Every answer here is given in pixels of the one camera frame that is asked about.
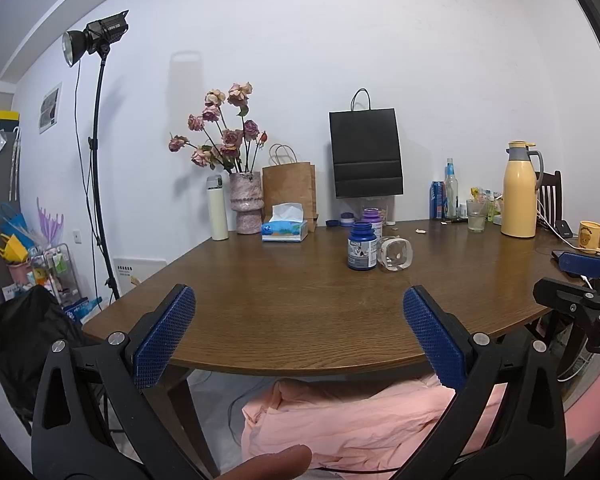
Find wall poster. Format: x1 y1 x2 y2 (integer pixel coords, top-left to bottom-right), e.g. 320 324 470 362
39 82 63 135

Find blue tissue box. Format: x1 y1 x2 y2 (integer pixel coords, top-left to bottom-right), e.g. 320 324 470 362
261 203 309 243

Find person's left hand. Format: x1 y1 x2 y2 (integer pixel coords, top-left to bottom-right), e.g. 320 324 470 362
220 445 314 480

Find wire storage rack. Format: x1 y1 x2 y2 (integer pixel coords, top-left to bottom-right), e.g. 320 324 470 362
29 243 82 311

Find yellow thermos jug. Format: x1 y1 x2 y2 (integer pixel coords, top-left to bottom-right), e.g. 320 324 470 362
500 141 545 238

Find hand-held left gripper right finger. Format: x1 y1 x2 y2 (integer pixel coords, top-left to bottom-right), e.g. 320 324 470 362
387 285 567 480

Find clear glass bottle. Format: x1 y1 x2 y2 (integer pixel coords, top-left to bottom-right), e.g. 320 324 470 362
444 158 460 220

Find brown wooden table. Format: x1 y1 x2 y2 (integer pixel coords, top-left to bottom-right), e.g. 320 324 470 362
82 218 600 478

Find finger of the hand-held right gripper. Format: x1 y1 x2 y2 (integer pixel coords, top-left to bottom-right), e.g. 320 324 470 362
551 249 600 282
532 277 600 322

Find clear glass jar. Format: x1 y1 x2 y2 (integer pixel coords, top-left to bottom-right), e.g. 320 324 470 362
378 236 414 273

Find blue drink can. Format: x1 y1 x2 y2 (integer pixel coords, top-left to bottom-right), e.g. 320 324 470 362
430 181 447 220

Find purple clothes hangers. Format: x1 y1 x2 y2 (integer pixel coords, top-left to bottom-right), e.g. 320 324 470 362
35 197 65 247

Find pink cloth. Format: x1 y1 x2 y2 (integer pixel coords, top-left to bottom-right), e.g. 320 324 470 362
241 374 512 477

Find yellow mug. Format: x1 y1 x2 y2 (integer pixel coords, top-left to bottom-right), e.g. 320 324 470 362
578 221 600 254

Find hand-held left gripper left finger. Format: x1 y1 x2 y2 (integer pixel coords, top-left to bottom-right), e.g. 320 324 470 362
31 284 221 480

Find blue clothes hangers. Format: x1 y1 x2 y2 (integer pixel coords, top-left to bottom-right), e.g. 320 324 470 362
0 203 32 241

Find pink stone vase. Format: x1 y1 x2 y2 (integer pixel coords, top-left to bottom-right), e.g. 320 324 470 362
229 171 265 235

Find blue plastic bottle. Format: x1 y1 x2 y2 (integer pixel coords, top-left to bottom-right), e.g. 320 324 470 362
347 222 379 271

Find white cable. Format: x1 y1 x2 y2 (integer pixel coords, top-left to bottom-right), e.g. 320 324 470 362
534 200 581 247

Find yellow clothes hanger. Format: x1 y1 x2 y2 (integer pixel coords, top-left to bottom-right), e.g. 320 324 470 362
0 234 30 264

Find black studio light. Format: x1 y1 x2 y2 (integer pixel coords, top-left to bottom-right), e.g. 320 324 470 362
62 10 130 68

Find dried pink roses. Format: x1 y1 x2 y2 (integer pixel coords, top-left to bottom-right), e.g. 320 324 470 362
168 81 269 175

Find brown paper bag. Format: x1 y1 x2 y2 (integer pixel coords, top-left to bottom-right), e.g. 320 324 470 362
262 144 320 232

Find black paper bag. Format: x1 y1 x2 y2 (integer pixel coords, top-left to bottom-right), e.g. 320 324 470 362
329 88 405 199

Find clear drinking glass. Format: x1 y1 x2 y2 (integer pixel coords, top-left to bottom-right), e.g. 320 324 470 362
466 198 488 233

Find white thermos flask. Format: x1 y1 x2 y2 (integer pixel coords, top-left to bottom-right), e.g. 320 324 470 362
206 175 230 241

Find purple plastic bottle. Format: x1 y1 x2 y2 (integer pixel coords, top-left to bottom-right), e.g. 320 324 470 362
362 208 384 239

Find dark wooden chair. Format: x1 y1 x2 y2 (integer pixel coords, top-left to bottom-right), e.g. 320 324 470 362
534 170 564 231

